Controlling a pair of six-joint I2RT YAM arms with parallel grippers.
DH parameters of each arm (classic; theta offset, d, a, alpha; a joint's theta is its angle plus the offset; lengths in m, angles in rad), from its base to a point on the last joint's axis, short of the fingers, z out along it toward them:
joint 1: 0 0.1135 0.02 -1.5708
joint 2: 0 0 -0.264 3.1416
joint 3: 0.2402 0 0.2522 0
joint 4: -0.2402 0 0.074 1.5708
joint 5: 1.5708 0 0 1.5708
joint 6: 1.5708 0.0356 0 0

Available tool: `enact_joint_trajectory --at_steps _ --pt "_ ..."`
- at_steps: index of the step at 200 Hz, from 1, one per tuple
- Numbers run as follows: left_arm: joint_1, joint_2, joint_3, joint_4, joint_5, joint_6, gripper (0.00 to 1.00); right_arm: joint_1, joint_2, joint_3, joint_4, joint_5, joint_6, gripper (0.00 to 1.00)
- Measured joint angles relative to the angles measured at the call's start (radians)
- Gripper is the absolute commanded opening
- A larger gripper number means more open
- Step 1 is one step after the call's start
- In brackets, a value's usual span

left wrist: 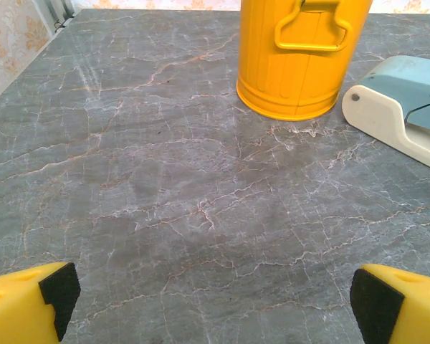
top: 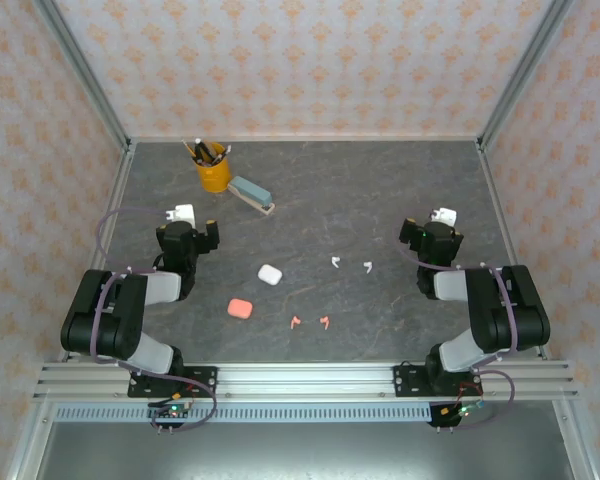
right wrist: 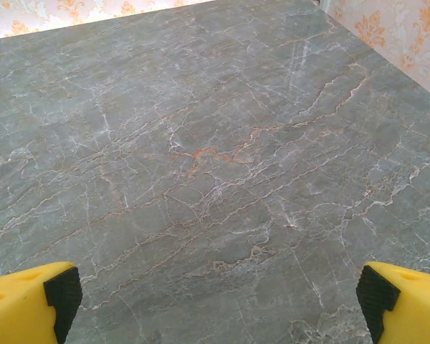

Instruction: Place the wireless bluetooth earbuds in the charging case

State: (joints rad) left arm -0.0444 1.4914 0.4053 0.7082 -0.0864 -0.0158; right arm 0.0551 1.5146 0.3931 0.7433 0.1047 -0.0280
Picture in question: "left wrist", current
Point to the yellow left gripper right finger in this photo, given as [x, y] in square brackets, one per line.
[412, 311]

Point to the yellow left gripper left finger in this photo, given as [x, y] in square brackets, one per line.
[18, 308]

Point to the yellow metal pen holder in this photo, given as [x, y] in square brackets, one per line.
[265, 71]

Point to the aluminium frame post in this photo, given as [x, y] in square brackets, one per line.
[59, 10]

